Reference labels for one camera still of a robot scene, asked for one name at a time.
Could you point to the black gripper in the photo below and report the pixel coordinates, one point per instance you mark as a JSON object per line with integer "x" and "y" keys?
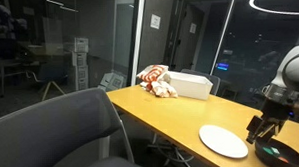
{"x": 274, "y": 113}

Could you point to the teal square block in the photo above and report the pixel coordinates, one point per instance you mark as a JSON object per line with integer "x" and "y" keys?
{"x": 275, "y": 150}
{"x": 267, "y": 150}

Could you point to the black bowl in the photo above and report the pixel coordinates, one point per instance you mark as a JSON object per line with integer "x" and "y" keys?
{"x": 275, "y": 159}

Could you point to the red square block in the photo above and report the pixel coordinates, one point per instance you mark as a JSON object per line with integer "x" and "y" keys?
{"x": 283, "y": 160}

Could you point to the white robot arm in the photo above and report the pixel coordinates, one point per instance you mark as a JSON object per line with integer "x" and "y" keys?
{"x": 294, "y": 70}

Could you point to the white round plate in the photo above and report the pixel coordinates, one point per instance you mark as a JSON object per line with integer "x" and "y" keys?
{"x": 223, "y": 141}

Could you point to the blue glowing screen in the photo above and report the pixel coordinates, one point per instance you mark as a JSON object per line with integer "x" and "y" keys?
{"x": 222, "y": 66}

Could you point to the white plastic bin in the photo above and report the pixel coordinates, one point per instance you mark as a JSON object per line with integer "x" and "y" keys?
{"x": 189, "y": 84}

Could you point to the orange white crumpled cloth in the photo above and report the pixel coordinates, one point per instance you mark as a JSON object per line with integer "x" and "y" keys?
{"x": 161, "y": 89}

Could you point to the small paper door sign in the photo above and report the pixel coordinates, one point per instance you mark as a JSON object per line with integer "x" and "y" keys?
{"x": 193, "y": 28}

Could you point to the orange white patterned pillow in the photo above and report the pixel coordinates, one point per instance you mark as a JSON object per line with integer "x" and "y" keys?
{"x": 152, "y": 73}

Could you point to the white box with print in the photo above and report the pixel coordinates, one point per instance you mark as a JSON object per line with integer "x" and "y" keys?
{"x": 112, "y": 81}

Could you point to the stack of white boxes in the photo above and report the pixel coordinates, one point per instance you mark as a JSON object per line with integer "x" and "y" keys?
{"x": 80, "y": 64}

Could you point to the large grey office chair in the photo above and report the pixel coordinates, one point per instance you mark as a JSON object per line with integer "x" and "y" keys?
{"x": 54, "y": 137}

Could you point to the dark chair with wooden legs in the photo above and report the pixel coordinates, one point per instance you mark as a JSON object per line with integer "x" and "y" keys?
{"x": 49, "y": 77}

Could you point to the white paper wall sign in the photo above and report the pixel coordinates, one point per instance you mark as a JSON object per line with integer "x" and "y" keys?
{"x": 155, "y": 21}

